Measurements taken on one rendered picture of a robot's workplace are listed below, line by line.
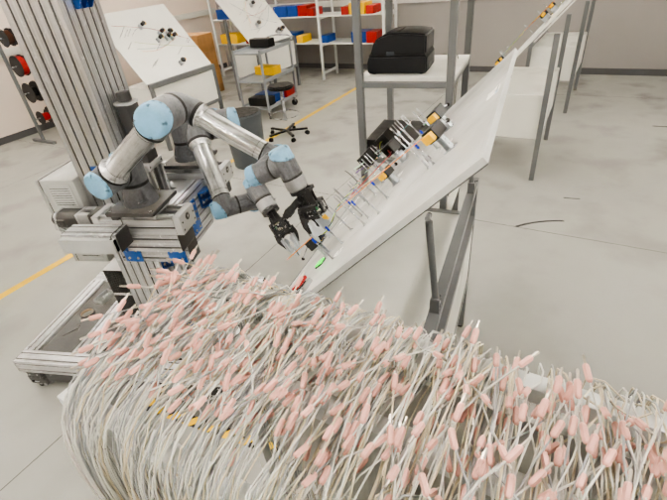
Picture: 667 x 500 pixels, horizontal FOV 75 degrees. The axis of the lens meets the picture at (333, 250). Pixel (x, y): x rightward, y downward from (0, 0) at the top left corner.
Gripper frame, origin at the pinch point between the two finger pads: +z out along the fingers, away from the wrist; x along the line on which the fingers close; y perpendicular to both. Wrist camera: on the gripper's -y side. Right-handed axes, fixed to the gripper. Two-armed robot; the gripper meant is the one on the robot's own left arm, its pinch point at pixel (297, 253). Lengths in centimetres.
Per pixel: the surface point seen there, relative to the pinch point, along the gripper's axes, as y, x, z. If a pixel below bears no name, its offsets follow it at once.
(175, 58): -377, -19, -374
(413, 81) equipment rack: -34, 90, -46
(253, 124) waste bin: -292, 19, -194
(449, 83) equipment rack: -27, 100, -33
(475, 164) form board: 76, 47, 16
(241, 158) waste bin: -313, -13, -177
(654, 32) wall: -466, 606, -63
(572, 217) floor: -198, 199, 69
